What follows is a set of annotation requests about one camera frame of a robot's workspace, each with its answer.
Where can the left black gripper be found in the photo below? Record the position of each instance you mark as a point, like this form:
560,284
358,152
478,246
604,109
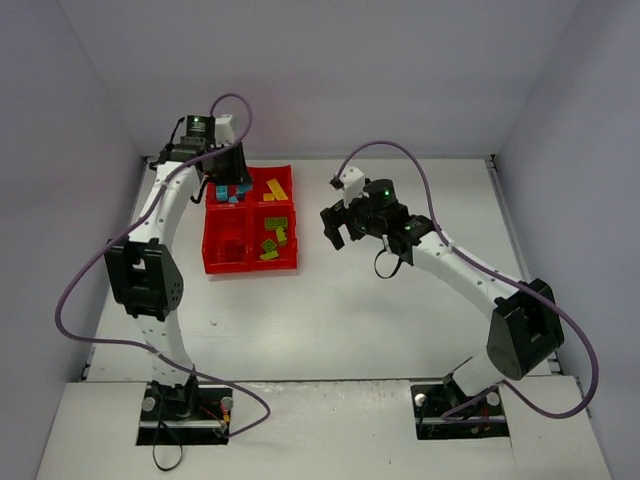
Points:
232,175

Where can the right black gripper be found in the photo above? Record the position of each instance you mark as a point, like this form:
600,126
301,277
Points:
338,218

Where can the blue oval printed lego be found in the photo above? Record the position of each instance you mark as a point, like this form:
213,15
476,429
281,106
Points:
221,194

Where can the yellow wedge lego piece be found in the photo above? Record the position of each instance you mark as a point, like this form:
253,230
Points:
276,190

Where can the red curved lego brick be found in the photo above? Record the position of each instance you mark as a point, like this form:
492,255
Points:
232,250

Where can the small green lego piece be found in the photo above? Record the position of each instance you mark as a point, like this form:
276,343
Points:
268,245

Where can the green L-shaped lego piece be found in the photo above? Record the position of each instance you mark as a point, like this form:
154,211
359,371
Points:
281,236

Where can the green curved lego piece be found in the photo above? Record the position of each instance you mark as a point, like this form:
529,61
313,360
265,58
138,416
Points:
272,255

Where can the blue long lego brick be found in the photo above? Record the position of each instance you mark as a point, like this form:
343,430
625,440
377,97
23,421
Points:
242,190

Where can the green lego brick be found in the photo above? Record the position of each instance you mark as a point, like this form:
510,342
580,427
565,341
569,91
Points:
273,223

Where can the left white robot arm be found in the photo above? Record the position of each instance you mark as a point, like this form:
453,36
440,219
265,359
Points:
144,276

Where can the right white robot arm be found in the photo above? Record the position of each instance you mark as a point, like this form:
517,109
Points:
523,329

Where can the red four-compartment bin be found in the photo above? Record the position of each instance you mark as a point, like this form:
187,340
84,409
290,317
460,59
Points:
245,221

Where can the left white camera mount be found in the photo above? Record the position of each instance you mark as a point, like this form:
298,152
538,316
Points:
224,134

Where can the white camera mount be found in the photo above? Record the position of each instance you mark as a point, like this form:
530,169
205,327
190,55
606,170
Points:
351,181
224,134

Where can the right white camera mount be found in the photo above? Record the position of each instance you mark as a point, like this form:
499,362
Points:
351,181

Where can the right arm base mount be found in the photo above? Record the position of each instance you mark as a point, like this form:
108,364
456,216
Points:
442,413

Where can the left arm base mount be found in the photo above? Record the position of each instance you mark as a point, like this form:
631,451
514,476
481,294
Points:
169,419

